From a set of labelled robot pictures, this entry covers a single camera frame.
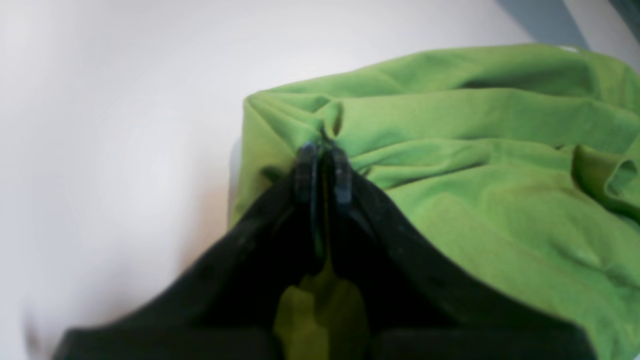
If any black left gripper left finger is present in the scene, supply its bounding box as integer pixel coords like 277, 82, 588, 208
53, 143, 326, 360

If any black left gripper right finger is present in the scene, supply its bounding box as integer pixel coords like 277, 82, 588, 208
325, 147, 595, 360

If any green t-shirt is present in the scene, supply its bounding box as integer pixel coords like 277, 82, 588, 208
230, 44, 640, 360

